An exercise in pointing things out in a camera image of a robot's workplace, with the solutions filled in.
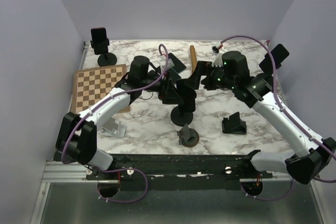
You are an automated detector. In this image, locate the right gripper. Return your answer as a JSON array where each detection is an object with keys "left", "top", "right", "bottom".
[{"left": 184, "top": 60, "right": 236, "bottom": 91}]

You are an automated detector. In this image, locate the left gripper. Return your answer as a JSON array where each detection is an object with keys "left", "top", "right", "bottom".
[{"left": 140, "top": 70, "right": 184, "bottom": 104}]

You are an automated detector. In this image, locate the teal phone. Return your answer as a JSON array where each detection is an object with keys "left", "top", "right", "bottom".
[{"left": 169, "top": 53, "right": 186, "bottom": 74}]

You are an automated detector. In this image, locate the black pole stand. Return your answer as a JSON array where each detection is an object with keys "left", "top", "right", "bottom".
[
  {"left": 90, "top": 39, "right": 117, "bottom": 67},
  {"left": 170, "top": 105, "right": 196, "bottom": 126}
]

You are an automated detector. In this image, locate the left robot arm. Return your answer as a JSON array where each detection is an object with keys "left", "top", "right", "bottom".
[{"left": 56, "top": 56, "right": 172, "bottom": 179}]

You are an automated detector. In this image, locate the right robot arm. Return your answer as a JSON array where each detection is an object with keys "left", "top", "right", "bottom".
[{"left": 185, "top": 51, "right": 335, "bottom": 184}]

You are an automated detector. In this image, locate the round wooden base stand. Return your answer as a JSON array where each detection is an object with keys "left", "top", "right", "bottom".
[{"left": 177, "top": 124, "right": 200, "bottom": 148}]

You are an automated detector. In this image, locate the silver phone stand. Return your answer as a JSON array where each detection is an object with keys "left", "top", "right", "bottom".
[{"left": 101, "top": 118, "right": 127, "bottom": 138}]

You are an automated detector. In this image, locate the black folding stand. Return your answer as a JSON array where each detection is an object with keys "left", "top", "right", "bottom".
[{"left": 222, "top": 112, "right": 247, "bottom": 135}]

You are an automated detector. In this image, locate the wooden rolling pin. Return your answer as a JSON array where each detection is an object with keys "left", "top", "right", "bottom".
[{"left": 190, "top": 45, "right": 197, "bottom": 73}]

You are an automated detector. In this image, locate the wooden chessboard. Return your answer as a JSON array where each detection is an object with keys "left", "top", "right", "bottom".
[{"left": 70, "top": 64, "right": 127, "bottom": 114}]

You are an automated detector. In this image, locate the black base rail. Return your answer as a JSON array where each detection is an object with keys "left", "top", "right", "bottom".
[{"left": 86, "top": 154, "right": 289, "bottom": 191}]

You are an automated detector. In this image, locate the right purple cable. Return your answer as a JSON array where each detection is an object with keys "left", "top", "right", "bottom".
[{"left": 220, "top": 35, "right": 336, "bottom": 202}]

